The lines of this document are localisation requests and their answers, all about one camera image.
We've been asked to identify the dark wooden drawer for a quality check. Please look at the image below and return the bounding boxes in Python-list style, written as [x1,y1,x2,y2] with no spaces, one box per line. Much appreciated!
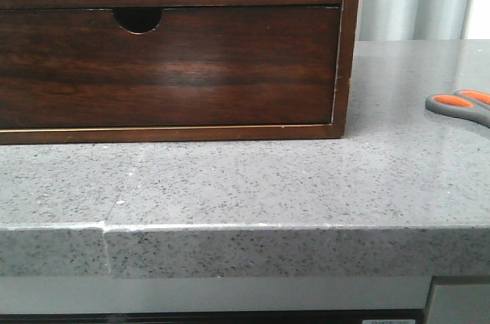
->
[1,6,340,129]

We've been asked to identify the grey orange handled scissors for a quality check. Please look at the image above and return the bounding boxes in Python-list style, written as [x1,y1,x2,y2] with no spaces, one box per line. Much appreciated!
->
[425,90,489,127]

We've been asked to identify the black appliance with label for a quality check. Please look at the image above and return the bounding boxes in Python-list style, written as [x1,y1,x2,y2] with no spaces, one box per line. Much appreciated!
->
[1,309,425,323]

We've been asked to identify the grey cupboard door right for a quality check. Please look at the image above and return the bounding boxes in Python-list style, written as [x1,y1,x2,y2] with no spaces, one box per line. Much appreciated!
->
[425,277,489,323]

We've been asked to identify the grey cupboard under counter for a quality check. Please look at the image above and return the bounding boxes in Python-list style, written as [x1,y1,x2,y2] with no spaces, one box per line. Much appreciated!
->
[1,276,431,314]

